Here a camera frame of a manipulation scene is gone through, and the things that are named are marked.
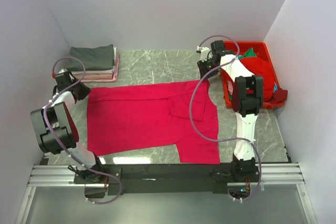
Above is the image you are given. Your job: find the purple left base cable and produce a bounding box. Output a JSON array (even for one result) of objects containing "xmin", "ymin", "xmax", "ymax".
[{"xmin": 86, "ymin": 182, "xmax": 124, "ymax": 206}]

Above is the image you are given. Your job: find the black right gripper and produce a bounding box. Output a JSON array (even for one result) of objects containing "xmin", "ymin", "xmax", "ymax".
[{"xmin": 197, "ymin": 57, "xmax": 219, "ymax": 81}]

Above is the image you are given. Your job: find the pink folded shirt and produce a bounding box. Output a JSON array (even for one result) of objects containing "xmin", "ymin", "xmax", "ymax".
[{"xmin": 69, "ymin": 47, "xmax": 120, "ymax": 82}]

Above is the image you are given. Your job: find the dark grey folded shirt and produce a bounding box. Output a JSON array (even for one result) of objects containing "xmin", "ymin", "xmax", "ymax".
[{"xmin": 65, "ymin": 44, "xmax": 115, "ymax": 72}]

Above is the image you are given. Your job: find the crimson t shirt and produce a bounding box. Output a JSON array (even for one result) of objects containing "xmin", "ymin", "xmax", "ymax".
[{"xmin": 87, "ymin": 81, "xmax": 220, "ymax": 164}]

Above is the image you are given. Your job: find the pink garment in bin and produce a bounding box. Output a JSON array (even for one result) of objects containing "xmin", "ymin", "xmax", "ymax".
[{"xmin": 226, "ymin": 80, "xmax": 234, "ymax": 95}]

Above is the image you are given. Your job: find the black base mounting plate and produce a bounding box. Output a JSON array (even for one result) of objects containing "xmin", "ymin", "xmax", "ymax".
[{"xmin": 68, "ymin": 161, "xmax": 261, "ymax": 199}]

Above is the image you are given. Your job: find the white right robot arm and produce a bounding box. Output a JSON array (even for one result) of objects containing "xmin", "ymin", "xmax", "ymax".
[{"xmin": 196, "ymin": 40, "xmax": 264, "ymax": 182}]

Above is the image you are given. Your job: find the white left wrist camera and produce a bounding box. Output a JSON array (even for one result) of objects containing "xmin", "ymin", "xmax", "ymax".
[{"xmin": 52, "ymin": 68, "xmax": 68, "ymax": 79}]

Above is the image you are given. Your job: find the red plastic bin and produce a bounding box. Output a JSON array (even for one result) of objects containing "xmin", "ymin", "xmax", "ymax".
[{"xmin": 217, "ymin": 40, "xmax": 287, "ymax": 110}]

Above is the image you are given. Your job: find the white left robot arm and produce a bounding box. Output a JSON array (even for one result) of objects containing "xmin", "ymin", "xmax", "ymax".
[{"xmin": 30, "ymin": 69, "xmax": 105, "ymax": 183}]

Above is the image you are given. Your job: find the red t shirt in bin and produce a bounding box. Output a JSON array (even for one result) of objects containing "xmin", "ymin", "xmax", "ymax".
[{"xmin": 223, "ymin": 56, "xmax": 278, "ymax": 102}]

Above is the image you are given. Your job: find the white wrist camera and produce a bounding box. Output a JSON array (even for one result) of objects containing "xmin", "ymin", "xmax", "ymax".
[
  {"xmin": 52, "ymin": 68, "xmax": 68, "ymax": 79},
  {"xmin": 196, "ymin": 46, "xmax": 210, "ymax": 58}
]

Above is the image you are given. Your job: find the aluminium frame rail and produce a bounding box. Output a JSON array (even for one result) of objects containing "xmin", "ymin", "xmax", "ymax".
[{"xmin": 27, "ymin": 163, "xmax": 305, "ymax": 187}]

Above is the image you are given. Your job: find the maroon garment on bin edge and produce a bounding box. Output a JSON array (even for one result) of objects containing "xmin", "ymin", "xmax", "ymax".
[{"xmin": 269, "ymin": 88, "xmax": 288, "ymax": 103}]

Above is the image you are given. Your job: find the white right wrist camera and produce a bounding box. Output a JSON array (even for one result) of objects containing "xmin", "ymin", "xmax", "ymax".
[{"xmin": 196, "ymin": 46, "xmax": 210, "ymax": 58}]

